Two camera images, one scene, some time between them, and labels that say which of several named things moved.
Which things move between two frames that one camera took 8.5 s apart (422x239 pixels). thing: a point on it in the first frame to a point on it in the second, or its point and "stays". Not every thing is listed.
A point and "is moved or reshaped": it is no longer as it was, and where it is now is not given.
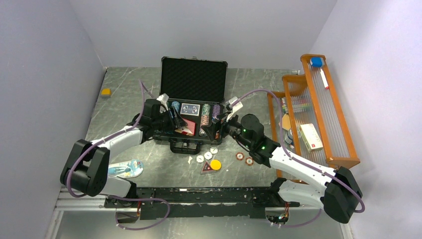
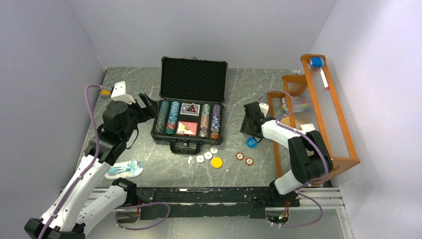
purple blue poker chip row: x=216 y=112 stays
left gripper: x=176 y=122 to x=147 y=112
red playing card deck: x=189 y=129 stays
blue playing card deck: x=189 y=109 stays
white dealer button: x=208 y=155 stays
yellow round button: x=215 y=165 is moved or reshaped
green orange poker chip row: x=206 y=111 stays
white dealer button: x=214 y=150 stays
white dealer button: x=200 y=159 stays
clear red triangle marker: x=207 y=169 to x=192 y=108
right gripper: x=211 y=130 to x=245 y=127
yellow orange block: x=106 y=92 stays
